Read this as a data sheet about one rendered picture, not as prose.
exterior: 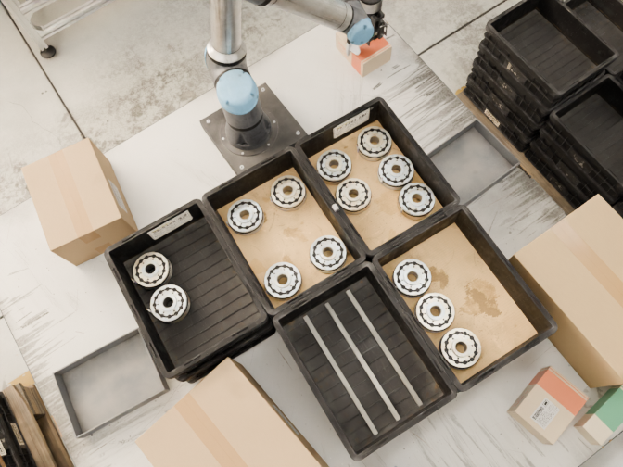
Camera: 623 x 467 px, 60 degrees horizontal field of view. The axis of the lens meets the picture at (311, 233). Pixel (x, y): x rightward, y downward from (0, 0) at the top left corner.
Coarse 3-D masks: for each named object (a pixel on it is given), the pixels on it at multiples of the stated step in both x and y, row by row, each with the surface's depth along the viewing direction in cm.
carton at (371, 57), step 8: (336, 32) 184; (336, 40) 187; (344, 40) 183; (376, 40) 182; (384, 40) 182; (344, 48) 185; (360, 48) 181; (368, 48) 181; (376, 48) 181; (384, 48) 181; (344, 56) 189; (352, 56) 183; (360, 56) 180; (368, 56) 180; (376, 56) 180; (384, 56) 183; (352, 64) 187; (360, 64) 181; (368, 64) 181; (376, 64) 185; (360, 72) 185; (368, 72) 186
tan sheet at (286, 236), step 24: (264, 192) 160; (288, 192) 159; (264, 216) 157; (288, 216) 157; (312, 216) 156; (240, 240) 155; (264, 240) 155; (288, 240) 154; (312, 240) 154; (264, 264) 152; (264, 288) 150
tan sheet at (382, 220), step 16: (336, 144) 164; (352, 144) 163; (352, 160) 162; (352, 176) 160; (368, 176) 160; (416, 176) 159; (384, 192) 158; (368, 208) 156; (384, 208) 156; (368, 224) 155; (384, 224) 154; (400, 224) 154; (368, 240) 153; (384, 240) 153
